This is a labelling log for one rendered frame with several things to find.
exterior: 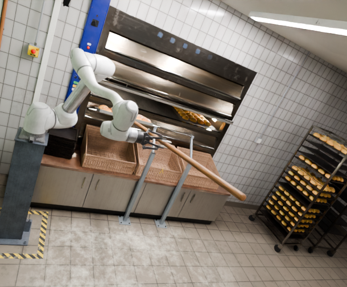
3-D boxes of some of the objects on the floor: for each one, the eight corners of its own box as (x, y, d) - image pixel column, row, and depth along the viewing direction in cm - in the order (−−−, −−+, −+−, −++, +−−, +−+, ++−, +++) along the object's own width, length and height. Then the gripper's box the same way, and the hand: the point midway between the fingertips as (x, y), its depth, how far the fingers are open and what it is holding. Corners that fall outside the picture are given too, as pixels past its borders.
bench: (25, 177, 311) (36, 134, 291) (197, 201, 419) (213, 171, 398) (17, 209, 265) (28, 161, 245) (212, 227, 372) (231, 195, 352)
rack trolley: (309, 254, 412) (385, 159, 351) (283, 222, 474) (343, 136, 413) (332, 258, 430) (408, 168, 369) (304, 226, 493) (364, 144, 431)
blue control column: (54, 117, 477) (86, -9, 402) (63, 119, 484) (97, -4, 409) (43, 181, 317) (94, -9, 243) (57, 183, 324) (111, -1, 250)
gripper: (137, 122, 163) (171, 131, 173) (129, 147, 165) (164, 154, 175) (141, 124, 156) (176, 134, 167) (133, 150, 158) (168, 158, 169)
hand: (165, 143), depth 170 cm, fingers closed on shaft, 3 cm apart
